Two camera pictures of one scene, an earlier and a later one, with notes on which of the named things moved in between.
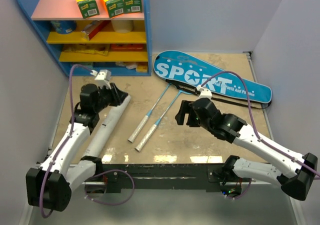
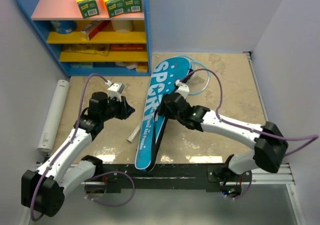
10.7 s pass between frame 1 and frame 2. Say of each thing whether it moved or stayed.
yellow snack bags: stayed
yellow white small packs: stayed
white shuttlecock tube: moved
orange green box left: stayed
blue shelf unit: stayed
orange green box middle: stayed
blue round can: stayed
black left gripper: moved
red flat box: stayed
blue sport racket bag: moved
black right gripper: moved
